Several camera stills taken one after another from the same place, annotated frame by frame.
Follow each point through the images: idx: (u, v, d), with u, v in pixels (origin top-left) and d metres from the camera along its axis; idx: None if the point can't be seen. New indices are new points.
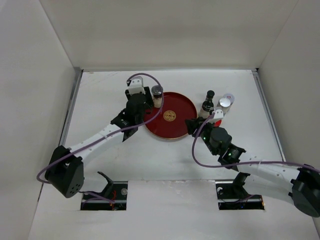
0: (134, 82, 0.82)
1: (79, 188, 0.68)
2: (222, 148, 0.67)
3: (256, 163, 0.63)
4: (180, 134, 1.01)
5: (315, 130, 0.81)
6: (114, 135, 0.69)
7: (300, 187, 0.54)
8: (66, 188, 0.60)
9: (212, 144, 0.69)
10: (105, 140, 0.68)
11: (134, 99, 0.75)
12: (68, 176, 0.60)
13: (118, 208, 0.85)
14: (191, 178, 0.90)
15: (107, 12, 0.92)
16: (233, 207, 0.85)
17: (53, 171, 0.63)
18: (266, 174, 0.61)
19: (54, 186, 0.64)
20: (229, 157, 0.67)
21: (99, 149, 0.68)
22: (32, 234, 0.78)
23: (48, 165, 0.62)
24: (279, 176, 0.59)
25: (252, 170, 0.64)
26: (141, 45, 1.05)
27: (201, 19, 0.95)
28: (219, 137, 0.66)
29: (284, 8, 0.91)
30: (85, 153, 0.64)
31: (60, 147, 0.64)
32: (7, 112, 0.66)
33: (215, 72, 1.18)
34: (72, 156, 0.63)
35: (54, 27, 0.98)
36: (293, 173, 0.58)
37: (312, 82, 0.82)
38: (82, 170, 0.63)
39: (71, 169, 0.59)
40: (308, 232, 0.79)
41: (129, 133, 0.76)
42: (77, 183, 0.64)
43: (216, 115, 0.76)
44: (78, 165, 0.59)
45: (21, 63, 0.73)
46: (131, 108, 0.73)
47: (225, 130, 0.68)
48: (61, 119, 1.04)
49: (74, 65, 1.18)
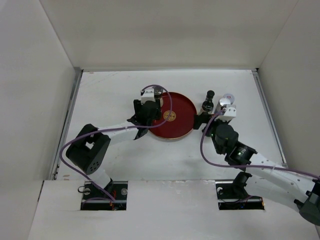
0: (147, 91, 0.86)
1: (94, 170, 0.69)
2: (229, 145, 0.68)
3: (269, 168, 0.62)
4: (179, 134, 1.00)
5: (315, 131, 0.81)
6: (132, 129, 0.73)
7: (314, 199, 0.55)
8: (91, 161, 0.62)
9: (219, 142, 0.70)
10: (124, 130, 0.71)
11: (149, 105, 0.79)
12: (95, 147, 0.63)
13: (118, 208, 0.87)
14: (191, 178, 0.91)
15: (107, 12, 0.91)
16: (232, 207, 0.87)
17: (78, 145, 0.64)
18: (278, 180, 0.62)
19: (74, 161, 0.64)
20: (239, 157, 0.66)
21: (118, 138, 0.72)
22: (32, 234, 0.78)
23: (75, 138, 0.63)
24: (294, 185, 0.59)
25: (263, 174, 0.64)
26: (141, 44, 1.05)
27: (201, 19, 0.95)
28: (224, 134, 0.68)
29: (284, 8, 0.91)
30: (109, 134, 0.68)
31: (87, 125, 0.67)
32: (6, 112, 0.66)
33: (215, 72, 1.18)
34: (98, 134, 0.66)
35: (54, 26, 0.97)
36: (307, 183, 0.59)
37: (312, 83, 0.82)
38: (105, 148, 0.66)
39: (100, 143, 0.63)
40: (308, 231, 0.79)
41: (140, 133, 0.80)
42: (98, 160, 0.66)
43: (227, 112, 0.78)
44: (106, 140, 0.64)
45: (21, 64, 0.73)
46: (145, 112, 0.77)
47: (231, 128, 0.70)
48: (61, 119, 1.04)
49: (74, 65, 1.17)
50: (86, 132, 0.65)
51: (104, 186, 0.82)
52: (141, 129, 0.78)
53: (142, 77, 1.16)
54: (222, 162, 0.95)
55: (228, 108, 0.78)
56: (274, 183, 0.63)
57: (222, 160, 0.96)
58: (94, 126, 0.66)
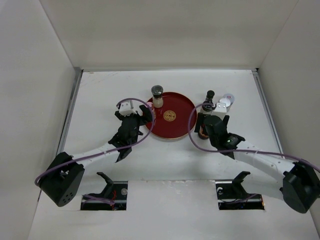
0: (123, 105, 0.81)
1: (70, 200, 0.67)
2: (214, 132, 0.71)
3: (252, 151, 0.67)
4: (179, 134, 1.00)
5: (315, 131, 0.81)
6: (112, 153, 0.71)
7: (290, 179, 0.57)
8: (64, 192, 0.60)
9: (208, 131, 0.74)
10: (103, 155, 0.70)
11: (124, 124, 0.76)
12: (66, 181, 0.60)
13: (118, 208, 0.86)
14: (191, 178, 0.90)
15: (107, 12, 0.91)
16: (232, 207, 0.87)
17: (50, 176, 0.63)
18: (260, 163, 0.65)
19: (47, 194, 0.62)
20: (228, 144, 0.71)
21: (96, 163, 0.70)
22: (32, 234, 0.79)
23: (46, 171, 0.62)
24: (273, 166, 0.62)
25: (248, 158, 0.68)
26: (141, 44, 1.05)
27: (201, 19, 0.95)
28: (209, 121, 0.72)
29: (284, 8, 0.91)
30: (85, 162, 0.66)
31: (62, 153, 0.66)
32: (6, 112, 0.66)
33: (215, 72, 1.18)
34: (73, 163, 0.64)
35: (54, 26, 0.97)
36: (286, 165, 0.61)
37: (312, 83, 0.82)
38: (81, 176, 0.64)
39: (73, 173, 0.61)
40: (308, 232, 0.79)
41: (123, 155, 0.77)
42: (72, 191, 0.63)
43: (217, 109, 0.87)
44: (80, 170, 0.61)
45: (21, 64, 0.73)
46: (123, 133, 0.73)
47: (217, 117, 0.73)
48: (61, 119, 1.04)
49: (74, 65, 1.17)
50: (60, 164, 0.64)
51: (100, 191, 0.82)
52: (123, 151, 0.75)
53: (142, 77, 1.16)
54: (222, 162, 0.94)
55: (217, 105, 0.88)
56: (259, 166, 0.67)
57: (222, 160, 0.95)
58: (69, 155, 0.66)
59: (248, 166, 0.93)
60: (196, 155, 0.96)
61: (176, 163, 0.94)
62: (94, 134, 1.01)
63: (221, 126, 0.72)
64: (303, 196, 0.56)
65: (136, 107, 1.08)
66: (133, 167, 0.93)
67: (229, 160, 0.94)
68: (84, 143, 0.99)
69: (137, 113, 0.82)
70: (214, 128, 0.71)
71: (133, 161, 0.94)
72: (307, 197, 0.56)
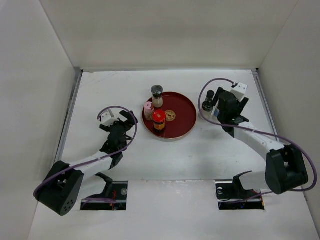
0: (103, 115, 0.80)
1: (70, 209, 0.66)
2: (225, 107, 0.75)
3: (250, 130, 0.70)
4: (179, 134, 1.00)
5: (315, 131, 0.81)
6: (106, 159, 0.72)
7: (274, 155, 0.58)
8: (65, 200, 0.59)
9: (219, 104, 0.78)
10: (98, 162, 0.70)
11: (111, 133, 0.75)
12: (66, 189, 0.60)
13: (118, 208, 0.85)
14: (191, 178, 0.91)
15: (107, 12, 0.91)
16: (232, 207, 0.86)
17: (49, 186, 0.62)
18: (253, 140, 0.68)
19: (46, 205, 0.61)
20: (232, 121, 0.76)
21: (92, 171, 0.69)
22: (32, 234, 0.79)
23: (44, 180, 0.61)
24: (263, 143, 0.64)
25: (245, 136, 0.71)
26: (141, 44, 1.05)
27: (200, 19, 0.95)
28: (225, 96, 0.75)
29: (283, 8, 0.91)
30: (82, 169, 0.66)
31: (57, 163, 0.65)
32: (7, 113, 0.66)
33: (214, 71, 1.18)
34: (70, 171, 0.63)
35: (54, 26, 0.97)
36: (278, 146, 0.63)
37: (312, 82, 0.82)
38: (80, 183, 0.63)
39: (72, 180, 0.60)
40: (308, 232, 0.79)
41: (115, 162, 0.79)
42: (72, 198, 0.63)
43: (236, 89, 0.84)
44: (79, 176, 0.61)
45: (21, 65, 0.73)
46: (113, 140, 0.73)
47: (235, 96, 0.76)
48: (61, 119, 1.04)
49: (74, 65, 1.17)
50: (57, 172, 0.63)
51: (101, 191, 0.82)
52: (115, 158, 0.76)
53: (142, 77, 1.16)
54: (222, 162, 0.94)
55: (238, 84, 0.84)
56: (252, 144, 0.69)
57: (222, 160, 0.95)
58: (65, 163, 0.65)
59: (248, 166, 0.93)
60: (196, 155, 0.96)
61: (176, 164, 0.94)
62: (94, 134, 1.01)
63: (234, 106, 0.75)
64: (283, 175, 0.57)
65: (116, 114, 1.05)
66: (133, 167, 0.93)
67: (228, 160, 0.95)
68: (84, 143, 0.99)
69: (119, 120, 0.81)
70: (226, 103, 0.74)
71: (133, 160, 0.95)
72: (287, 177, 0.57)
